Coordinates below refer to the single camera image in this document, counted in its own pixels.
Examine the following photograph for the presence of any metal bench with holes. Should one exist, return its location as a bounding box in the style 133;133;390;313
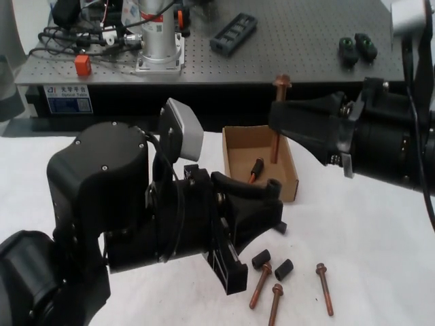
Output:
14;0;414;118

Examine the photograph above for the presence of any silver metal connector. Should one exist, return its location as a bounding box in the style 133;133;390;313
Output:
123;33;145;47

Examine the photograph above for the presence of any black cable on bench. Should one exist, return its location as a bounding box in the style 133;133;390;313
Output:
28;29;137;58

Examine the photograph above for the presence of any dark grey slotted tray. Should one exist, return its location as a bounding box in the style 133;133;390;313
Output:
209;12;260;56

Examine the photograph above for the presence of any copper bolt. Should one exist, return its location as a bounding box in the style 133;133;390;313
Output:
315;263;335;317
267;284;285;326
249;261;273;310
271;74;293;164

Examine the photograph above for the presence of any orange box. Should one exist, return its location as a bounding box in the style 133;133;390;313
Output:
75;55;92;76

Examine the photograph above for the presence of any black part with green dot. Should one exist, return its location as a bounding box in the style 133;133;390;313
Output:
338;36;358;67
354;33;378;62

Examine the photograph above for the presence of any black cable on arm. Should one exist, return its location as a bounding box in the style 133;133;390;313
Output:
149;135;218;264
400;33;435;234

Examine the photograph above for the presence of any bolt with black sleeve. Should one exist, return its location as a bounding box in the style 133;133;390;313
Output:
249;158;266;183

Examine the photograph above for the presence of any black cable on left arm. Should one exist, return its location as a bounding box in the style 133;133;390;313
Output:
149;135;218;264

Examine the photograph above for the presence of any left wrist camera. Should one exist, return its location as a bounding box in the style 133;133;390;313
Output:
158;98;205;162

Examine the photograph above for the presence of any silver-white machine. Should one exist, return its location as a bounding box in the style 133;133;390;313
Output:
135;0;186;75

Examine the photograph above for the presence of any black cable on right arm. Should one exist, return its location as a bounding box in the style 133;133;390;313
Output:
400;33;435;234

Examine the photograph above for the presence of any cardboard box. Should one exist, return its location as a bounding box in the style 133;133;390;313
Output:
222;125;300;203

